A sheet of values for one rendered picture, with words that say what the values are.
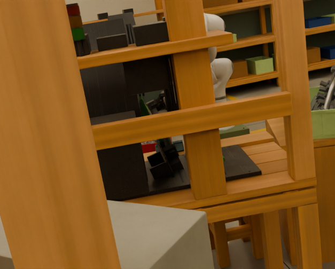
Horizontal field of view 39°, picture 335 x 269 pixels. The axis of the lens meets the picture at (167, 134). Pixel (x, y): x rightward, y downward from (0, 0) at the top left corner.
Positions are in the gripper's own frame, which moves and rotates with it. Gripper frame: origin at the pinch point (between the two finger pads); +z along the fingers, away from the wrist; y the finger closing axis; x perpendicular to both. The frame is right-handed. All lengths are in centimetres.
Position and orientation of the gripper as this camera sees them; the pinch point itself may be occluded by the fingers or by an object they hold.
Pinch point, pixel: (154, 107)
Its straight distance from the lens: 219.2
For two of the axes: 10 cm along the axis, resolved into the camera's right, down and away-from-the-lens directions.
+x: 4.3, 7.6, -4.9
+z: -8.7, 4.9, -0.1
